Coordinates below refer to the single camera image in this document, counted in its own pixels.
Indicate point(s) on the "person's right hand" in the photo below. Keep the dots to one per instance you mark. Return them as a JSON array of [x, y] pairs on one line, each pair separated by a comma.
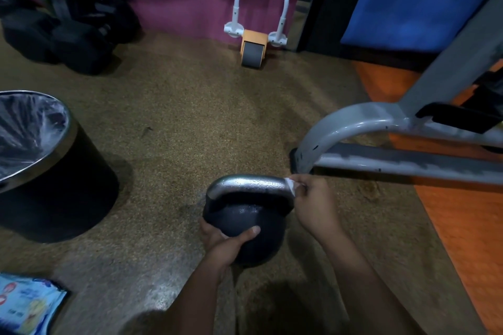
[[318, 209]]

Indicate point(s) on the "person's left hand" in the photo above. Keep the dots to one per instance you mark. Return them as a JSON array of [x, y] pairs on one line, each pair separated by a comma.
[[221, 246]]

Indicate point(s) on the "person's right fingers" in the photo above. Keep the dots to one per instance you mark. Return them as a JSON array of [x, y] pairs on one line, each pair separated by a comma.
[[304, 185]]

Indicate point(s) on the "person's left thumb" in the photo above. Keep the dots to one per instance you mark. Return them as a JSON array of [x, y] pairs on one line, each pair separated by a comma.
[[248, 235]]

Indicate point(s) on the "white wet wipe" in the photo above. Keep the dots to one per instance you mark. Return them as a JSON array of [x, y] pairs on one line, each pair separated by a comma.
[[291, 185]]

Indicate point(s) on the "person's right forearm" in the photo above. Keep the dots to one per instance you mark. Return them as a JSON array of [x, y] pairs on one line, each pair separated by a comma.
[[365, 287]]

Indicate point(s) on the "person's left forearm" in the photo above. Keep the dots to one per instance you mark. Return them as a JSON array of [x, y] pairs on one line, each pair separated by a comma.
[[184, 299]]

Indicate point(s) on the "orange floor mat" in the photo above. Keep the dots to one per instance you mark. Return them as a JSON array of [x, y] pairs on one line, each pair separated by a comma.
[[452, 173]]

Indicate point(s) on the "orange ab roller wheel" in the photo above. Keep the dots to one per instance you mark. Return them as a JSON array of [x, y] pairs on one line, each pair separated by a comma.
[[255, 32]]

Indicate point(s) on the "black trash bin with liner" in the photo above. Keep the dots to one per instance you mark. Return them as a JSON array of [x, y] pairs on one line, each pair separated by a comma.
[[43, 165]]

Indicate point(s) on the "blue wet wipes packet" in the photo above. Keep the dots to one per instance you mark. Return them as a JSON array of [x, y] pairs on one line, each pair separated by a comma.
[[25, 305]]

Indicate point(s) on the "grey metal gym machine frame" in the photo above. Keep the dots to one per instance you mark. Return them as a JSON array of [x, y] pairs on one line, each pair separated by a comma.
[[397, 134]]

